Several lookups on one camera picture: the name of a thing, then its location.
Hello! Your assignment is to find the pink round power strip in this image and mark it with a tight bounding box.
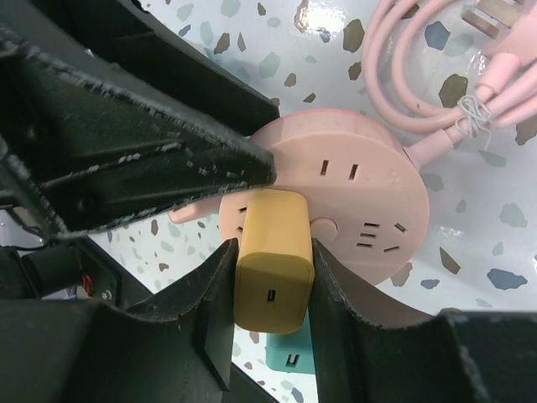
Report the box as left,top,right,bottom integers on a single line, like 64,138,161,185
169,109,430,285

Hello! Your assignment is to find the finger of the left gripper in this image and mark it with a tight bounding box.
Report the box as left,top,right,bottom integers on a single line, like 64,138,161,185
113,1,280,137

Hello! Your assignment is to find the pink coiled cord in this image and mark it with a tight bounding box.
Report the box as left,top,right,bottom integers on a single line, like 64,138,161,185
360,0,537,163

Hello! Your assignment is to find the green plug adapter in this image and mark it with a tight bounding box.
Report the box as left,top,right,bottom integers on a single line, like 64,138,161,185
265,311,315,374

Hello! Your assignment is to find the yellow plug adapter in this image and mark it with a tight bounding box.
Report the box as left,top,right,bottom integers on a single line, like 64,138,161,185
233,189,315,334

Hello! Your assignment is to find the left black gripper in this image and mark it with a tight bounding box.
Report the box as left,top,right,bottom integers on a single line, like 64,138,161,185
1,24,276,302

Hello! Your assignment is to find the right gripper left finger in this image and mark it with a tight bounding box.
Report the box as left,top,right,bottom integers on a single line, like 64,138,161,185
1,240,238,402

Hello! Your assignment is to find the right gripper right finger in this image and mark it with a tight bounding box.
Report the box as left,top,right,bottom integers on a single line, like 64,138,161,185
309,241,536,402

